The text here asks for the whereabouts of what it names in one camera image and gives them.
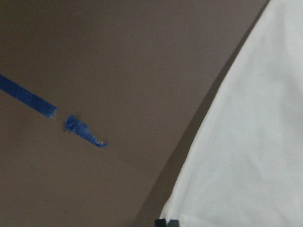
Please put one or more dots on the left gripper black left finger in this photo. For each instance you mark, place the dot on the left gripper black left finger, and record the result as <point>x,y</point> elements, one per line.
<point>160,223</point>

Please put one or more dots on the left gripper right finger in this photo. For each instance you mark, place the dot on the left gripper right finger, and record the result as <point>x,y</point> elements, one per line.
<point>173,223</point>

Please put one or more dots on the cream long-sleeve cat shirt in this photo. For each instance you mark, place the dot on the cream long-sleeve cat shirt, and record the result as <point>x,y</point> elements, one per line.
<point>245,165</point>

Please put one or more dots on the crossing blue tape strip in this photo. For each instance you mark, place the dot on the crossing blue tape strip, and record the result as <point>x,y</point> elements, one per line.
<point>70,123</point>

